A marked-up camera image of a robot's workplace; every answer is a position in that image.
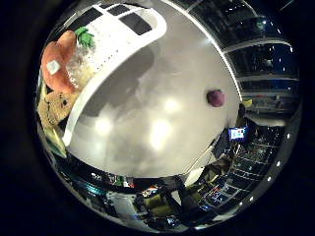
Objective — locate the purple plush vegetable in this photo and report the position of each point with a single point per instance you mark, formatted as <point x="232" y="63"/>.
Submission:
<point x="215" y="97"/>

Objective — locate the yellow corn plush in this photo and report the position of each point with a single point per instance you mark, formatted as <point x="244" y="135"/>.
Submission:
<point x="55" y="106"/>

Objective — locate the round orange plush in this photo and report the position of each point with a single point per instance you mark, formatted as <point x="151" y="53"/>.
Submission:
<point x="54" y="78"/>

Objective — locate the white slotted plastic container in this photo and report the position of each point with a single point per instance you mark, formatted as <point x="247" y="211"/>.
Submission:
<point x="111" y="42"/>

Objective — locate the white box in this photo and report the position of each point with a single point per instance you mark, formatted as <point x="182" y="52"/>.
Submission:
<point x="194" y="177"/>

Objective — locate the black laptop with lit screen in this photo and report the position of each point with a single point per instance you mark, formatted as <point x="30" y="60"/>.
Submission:
<point x="238" y="133"/>

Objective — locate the person in dark clothes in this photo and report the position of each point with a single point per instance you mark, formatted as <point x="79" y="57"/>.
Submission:
<point x="183" y="196"/>

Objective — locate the yellow chair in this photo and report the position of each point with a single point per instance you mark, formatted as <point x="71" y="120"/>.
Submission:
<point x="156" y="202"/>

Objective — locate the small yellow object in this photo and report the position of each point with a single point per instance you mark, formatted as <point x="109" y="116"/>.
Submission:
<point x="247" y="103"/>

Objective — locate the teal equipment box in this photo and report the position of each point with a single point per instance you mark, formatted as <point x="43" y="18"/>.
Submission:
<point x="92" y="190"/>

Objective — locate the black storage shelf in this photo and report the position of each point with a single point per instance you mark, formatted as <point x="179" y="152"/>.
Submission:
<point x="259" y="154"/>

